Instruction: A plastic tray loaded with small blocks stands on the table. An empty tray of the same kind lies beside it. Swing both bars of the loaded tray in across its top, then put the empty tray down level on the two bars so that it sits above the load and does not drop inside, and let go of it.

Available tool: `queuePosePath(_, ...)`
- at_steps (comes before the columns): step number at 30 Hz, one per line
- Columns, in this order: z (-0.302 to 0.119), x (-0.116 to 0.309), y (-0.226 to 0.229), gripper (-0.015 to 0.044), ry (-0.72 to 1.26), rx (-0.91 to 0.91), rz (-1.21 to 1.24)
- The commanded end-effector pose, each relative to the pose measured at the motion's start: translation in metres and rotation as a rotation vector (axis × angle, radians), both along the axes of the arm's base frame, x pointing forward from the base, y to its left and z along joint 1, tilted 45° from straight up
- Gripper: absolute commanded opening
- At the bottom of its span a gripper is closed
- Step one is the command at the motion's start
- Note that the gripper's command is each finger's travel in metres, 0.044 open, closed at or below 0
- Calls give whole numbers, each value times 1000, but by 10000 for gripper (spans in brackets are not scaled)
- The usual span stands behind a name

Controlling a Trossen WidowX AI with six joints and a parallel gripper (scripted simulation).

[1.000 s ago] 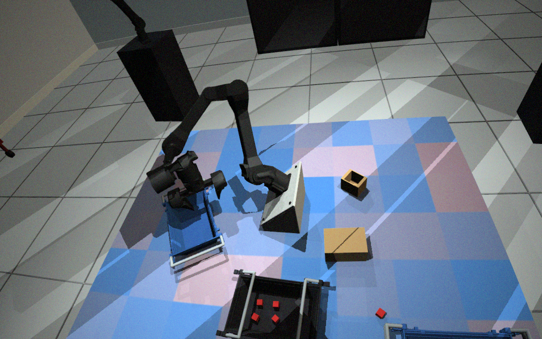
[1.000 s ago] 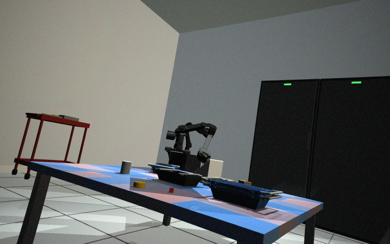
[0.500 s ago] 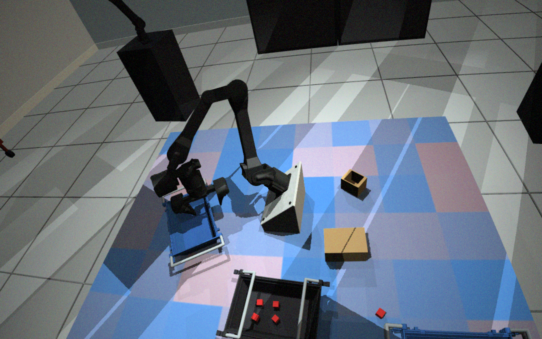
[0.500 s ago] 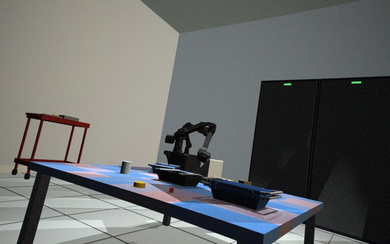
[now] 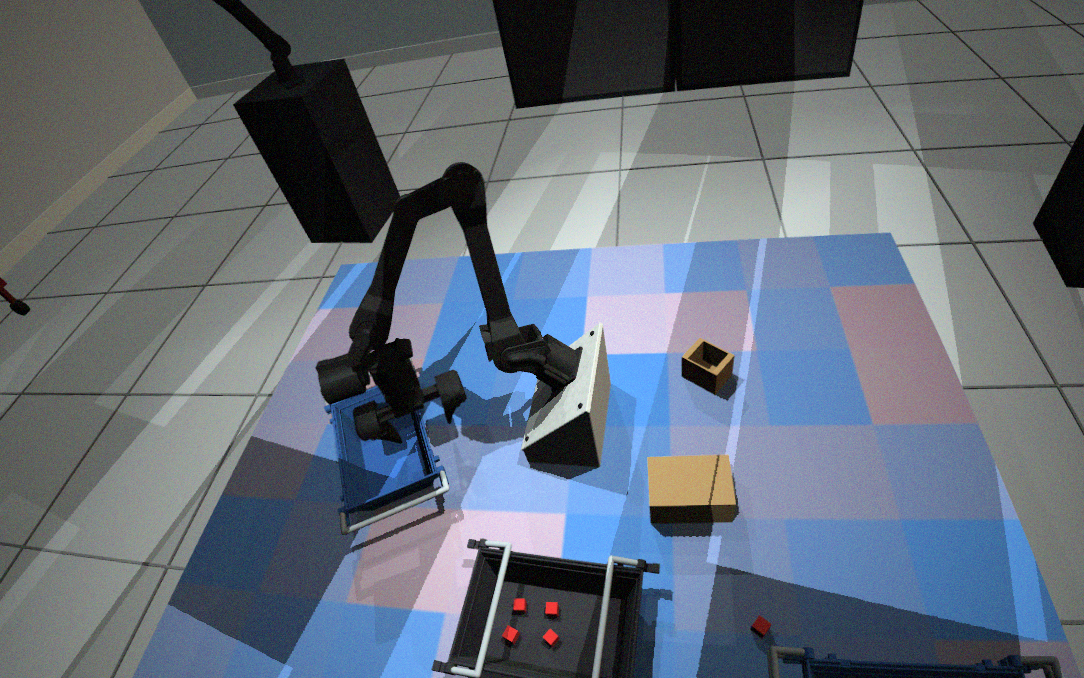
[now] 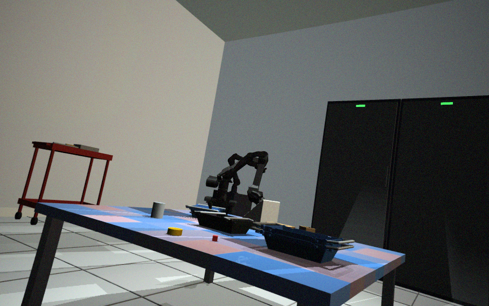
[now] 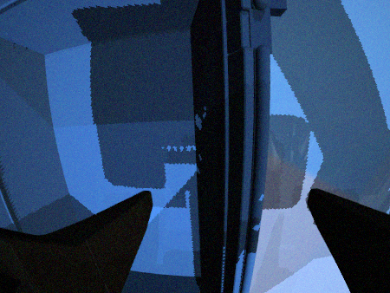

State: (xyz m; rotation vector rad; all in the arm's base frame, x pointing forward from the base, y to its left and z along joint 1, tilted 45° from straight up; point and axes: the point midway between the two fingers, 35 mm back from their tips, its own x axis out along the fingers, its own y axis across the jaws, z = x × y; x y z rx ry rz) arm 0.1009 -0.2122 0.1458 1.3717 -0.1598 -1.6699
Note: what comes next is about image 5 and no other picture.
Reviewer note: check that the brown open-top box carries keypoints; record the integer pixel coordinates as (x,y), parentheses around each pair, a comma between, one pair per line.
(707,365)

